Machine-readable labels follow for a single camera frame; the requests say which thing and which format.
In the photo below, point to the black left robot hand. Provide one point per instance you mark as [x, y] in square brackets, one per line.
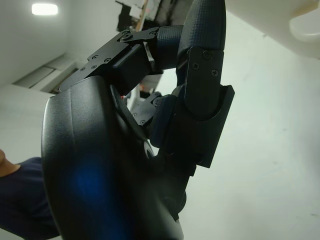
[100, 160]

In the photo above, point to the cream two-slot toaster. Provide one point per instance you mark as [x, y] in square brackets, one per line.
[250, 15]

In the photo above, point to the cream toaster lever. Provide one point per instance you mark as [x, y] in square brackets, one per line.
[307, 27]

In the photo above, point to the person in navy clothing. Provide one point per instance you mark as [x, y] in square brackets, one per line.
[22, 200]

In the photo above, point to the rectangular ceiling light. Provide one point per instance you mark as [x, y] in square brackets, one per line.
[45, 9]

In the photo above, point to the wall window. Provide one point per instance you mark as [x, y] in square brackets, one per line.
[45, 75]

